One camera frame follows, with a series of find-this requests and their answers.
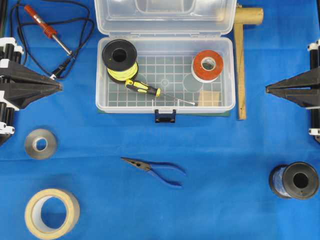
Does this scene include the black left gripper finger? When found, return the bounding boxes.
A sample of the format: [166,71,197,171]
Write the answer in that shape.
[0,61,62,88]
[0,83,63,110]

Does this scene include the wooden mallet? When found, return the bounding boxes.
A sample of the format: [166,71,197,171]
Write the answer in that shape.
[233,4,264,121]

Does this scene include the beige masking tape roll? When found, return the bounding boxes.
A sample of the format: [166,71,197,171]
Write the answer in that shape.
[24,188,80,240]

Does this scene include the blue handled needle-nose pliers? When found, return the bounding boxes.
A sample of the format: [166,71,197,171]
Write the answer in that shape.
[120,156,187,189]

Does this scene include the blue table cloth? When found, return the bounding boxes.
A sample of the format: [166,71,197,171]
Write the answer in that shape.
[0,0,320,240]

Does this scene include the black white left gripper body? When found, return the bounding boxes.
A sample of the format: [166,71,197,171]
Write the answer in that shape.
[0,36,25,147]

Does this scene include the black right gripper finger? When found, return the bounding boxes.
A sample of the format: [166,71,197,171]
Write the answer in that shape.
[266,87,320,109]
[265,67,320,90]

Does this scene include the black power cable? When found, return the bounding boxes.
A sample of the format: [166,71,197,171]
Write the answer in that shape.
[9,0,92,81]

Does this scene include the red soldering iron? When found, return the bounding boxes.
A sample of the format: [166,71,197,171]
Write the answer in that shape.
[24,5,72,56]

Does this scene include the red tape roll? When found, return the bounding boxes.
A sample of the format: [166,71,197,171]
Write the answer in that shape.
[191,49,224,84]

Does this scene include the yellow wire spool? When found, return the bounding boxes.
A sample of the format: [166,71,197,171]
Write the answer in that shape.
[102,39,138,84]

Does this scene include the blue wire spool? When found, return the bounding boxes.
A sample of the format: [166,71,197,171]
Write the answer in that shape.
[268,161,320,200]

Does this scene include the black and yellow screwdriver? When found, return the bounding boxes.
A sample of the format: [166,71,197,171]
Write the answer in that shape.
[125,79,198,106]

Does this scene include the small wooden block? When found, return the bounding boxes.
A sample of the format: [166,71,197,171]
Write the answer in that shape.
[198,91,221,107]

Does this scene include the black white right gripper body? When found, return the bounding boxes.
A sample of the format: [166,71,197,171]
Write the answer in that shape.
[306,39,320,144]

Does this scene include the grey tape roll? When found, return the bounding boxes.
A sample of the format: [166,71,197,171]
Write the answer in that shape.
[24,128,57,160]

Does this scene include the clear plastic toolbox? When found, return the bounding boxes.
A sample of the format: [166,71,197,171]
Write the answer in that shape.
[94,0,237,122]

